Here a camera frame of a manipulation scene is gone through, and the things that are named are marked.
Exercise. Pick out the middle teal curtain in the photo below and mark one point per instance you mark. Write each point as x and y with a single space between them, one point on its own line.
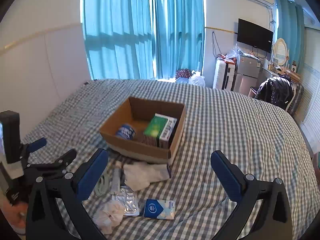
178 36

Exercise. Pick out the left teal curtain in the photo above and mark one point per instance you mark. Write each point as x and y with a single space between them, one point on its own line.
118 39

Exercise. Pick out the teal curtain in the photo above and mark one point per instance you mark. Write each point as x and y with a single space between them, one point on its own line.
178 36
118 39
292 30

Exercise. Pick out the blue white tissue pack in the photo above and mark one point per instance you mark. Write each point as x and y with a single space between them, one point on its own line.
160 209

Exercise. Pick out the white suitcase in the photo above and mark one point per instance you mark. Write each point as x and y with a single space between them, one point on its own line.
224 75

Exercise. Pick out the white knit glove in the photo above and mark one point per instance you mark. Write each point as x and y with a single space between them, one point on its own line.
141 175

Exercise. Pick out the open cardboard box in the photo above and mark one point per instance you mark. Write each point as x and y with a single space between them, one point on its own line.
138 113

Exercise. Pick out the checkered bed quilt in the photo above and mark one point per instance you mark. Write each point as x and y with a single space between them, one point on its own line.
260 138

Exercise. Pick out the clear plastic bag on fridge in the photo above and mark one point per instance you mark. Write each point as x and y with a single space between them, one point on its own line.
234 52

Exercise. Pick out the oval vanity mirror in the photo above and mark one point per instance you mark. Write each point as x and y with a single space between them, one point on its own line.
280 52

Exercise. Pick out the grey plastic clip hanger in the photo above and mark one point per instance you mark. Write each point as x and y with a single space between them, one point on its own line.
102 186

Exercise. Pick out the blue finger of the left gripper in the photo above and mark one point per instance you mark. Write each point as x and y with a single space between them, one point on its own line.
60 163
36 145

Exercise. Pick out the silver blister pill pack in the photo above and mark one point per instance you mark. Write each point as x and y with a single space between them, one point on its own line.
128 199

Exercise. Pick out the white plastic bag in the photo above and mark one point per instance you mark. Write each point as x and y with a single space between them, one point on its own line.
197 79

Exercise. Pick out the white louvered wardrobe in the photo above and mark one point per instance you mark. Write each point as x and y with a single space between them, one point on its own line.
307 114

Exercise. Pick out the person left hand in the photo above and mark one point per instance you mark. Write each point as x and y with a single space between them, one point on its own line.
16 216

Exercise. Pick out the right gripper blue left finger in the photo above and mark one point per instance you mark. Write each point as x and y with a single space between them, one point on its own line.
55 209

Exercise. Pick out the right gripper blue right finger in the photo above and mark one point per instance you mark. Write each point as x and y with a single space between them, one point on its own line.
273 220

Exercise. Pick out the dark red patterned bag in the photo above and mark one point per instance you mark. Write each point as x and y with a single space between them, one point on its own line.
183 73

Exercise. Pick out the right teal curtain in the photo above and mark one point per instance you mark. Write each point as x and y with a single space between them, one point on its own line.
292 30

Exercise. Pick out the green white medicine box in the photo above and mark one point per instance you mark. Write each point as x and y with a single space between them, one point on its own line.
159 131

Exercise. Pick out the wooden dressing table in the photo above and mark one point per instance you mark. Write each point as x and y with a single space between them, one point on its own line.
264 74

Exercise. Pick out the black wall television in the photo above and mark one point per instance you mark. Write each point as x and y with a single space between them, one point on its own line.
254 35

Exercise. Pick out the silver mini fridge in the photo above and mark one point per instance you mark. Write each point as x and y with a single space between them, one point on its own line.
246 73

